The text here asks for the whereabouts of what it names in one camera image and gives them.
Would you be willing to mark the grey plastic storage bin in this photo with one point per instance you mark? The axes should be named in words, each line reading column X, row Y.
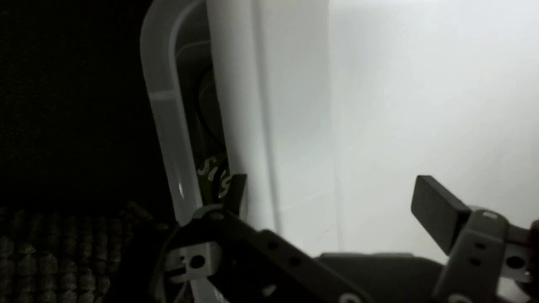
column 178, row 70

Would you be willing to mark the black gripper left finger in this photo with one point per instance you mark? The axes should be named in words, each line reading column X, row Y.
column 252, row 267

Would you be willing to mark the dark textured cushion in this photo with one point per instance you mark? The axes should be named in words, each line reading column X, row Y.
column 68, row 258

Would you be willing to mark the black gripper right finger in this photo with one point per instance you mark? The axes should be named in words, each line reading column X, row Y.
column 483, row 247

